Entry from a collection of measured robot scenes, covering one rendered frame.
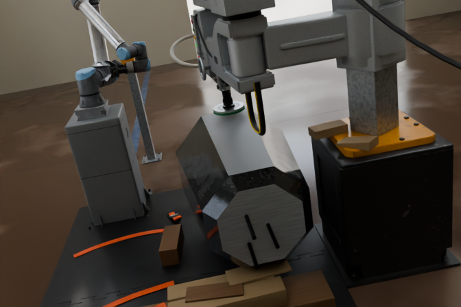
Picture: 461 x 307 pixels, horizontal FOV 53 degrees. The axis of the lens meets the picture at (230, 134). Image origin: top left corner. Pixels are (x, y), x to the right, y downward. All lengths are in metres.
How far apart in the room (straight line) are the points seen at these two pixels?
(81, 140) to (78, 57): 6.22
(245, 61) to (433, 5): 8.77
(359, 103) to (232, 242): 1.01
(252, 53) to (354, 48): 0.51
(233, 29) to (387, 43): 0.76
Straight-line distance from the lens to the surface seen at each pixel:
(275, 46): 2.37
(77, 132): 3.58
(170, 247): 3.10
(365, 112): 2.62
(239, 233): 2.38
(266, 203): 2.32
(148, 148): 4.80
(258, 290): 2.50
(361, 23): 2.42
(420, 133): 2.66
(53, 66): 9.86
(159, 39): 9.51
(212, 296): 2.51
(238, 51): 2.36
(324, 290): 2.62
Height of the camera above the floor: 1.80
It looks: 21 degrees down
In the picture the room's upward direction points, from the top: 10 degrees counter-clockwise
